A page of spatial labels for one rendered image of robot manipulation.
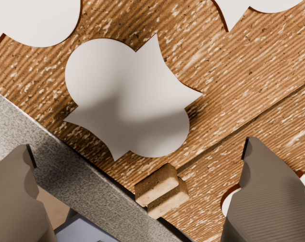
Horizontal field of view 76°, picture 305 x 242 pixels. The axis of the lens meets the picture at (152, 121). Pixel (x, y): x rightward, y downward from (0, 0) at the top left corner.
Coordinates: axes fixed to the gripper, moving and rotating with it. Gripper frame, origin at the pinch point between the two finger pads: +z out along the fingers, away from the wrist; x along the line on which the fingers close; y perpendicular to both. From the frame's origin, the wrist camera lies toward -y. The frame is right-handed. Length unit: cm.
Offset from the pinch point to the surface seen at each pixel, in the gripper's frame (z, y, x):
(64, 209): 102, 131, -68
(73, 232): 14.5, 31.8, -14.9
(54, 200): 102, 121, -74
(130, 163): 7.8, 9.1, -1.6
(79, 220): 14.5, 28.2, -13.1
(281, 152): 7.9, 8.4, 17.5
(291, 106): 7.9, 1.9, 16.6
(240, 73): 7.8, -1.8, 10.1
